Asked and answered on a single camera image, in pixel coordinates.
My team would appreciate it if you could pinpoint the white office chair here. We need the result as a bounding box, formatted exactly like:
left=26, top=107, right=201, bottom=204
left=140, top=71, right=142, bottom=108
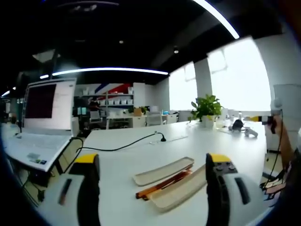
left=88, top=110, right=102, bottom=129
left=146, top=111, right=162, bottom=127

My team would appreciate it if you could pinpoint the amber chopsticks utensil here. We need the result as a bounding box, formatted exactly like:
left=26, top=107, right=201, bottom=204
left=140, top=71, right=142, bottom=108
left=135, top=169, right=194, bottom=201

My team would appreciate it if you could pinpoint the white laptop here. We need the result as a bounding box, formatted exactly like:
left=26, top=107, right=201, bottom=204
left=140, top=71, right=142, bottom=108
left=1, top=78, right=78, bottom=173

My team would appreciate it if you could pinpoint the white storage shelf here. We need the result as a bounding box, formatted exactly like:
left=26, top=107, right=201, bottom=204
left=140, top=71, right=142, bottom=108
left=74, top=82, right=135, bottom=109

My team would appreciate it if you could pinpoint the beige cutlery case lid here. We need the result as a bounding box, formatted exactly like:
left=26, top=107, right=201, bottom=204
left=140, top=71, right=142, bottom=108
left=133, top=156, right=195, bottom=187

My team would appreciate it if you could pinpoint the black power cable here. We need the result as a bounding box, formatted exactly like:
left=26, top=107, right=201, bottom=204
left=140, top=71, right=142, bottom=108
left=74, top=132, right=167, bottom=152

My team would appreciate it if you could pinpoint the green potted plant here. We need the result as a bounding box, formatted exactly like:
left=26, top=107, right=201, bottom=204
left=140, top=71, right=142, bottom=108
left=187, top=94, right=224, bottom=129

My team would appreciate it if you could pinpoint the long ceiling light strip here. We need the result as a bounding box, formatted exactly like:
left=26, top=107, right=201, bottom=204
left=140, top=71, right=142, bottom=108
left=192, top=0, right=241, bottom=40
left=39, top=67, right=169, bottom=80

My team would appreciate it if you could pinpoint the thin black cable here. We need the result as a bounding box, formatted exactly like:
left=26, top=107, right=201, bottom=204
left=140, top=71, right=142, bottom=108
left=265, top=110, right=284, bottom=186

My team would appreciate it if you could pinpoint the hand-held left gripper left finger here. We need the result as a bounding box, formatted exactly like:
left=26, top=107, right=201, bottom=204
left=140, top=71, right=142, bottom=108
left=39, top=153, right=101, bottom=226

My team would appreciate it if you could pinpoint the beige cutlery case base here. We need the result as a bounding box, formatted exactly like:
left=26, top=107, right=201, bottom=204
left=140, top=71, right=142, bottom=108
left=150, top=163, right=208, bottom=214

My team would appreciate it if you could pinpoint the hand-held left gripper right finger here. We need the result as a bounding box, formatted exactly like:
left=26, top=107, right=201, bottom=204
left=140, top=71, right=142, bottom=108
left=205, top=152, right=271, bottom=226

